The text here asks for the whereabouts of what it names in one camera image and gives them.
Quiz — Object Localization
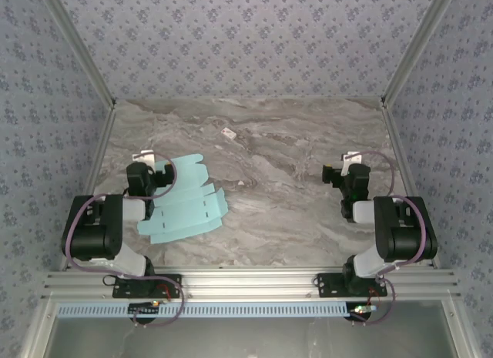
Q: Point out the light blue paper box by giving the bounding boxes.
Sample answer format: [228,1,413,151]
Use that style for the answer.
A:
[136,153,229,246]

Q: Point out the left black controller board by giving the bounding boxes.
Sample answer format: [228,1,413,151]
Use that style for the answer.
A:
[128,300,162,316]

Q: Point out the black controller board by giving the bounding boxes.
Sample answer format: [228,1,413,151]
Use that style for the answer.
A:
[347,303,377,321]
[128,300,162,316]

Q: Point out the right black controller board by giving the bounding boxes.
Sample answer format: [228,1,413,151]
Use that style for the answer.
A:
[347,303,377,321]

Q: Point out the grey metal panel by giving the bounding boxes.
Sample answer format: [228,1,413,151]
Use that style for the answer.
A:
[42,315,459,358]

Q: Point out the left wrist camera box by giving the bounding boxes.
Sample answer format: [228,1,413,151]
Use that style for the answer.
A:
[132,149,156,170]

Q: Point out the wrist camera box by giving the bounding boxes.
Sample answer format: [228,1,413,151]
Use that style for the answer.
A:
[341,150,363,178]
[132,149,156,170]

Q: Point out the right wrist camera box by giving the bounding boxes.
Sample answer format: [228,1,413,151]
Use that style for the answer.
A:
[341,150,363,178]

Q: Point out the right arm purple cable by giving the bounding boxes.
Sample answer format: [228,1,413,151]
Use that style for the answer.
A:
[344,150,431,327]

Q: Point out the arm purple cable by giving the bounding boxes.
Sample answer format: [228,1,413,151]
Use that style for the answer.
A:
[344,150,431,327]
[63,156,185,329]

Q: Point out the aluminium side rail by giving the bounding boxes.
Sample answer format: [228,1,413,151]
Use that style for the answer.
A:
[381,103,442,269]
[59,103,119,273]

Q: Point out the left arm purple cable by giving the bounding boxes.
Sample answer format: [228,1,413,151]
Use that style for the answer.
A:
[63,156,185,329]

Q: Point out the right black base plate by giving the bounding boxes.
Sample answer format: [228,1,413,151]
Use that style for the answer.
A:
[315,272,389,299]

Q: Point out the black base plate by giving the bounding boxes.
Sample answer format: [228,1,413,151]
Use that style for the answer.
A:
[315,272,389,299]
[111,273,183,299]

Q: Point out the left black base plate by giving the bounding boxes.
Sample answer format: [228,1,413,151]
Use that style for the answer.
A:
[111,273,183,299]

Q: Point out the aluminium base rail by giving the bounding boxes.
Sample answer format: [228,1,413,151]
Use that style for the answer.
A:
[41,268,462,300]

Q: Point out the aluminium frame post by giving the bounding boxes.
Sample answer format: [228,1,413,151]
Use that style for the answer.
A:
[38,0,119,111]
[379,0,461,111]

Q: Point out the light blue slotted cable duct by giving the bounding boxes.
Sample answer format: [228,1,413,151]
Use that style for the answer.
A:
[56,300,348,320]

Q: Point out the short aluminium frame leg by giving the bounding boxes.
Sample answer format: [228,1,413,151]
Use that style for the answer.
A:
[21,299,59,358]
[441,299,473,358]

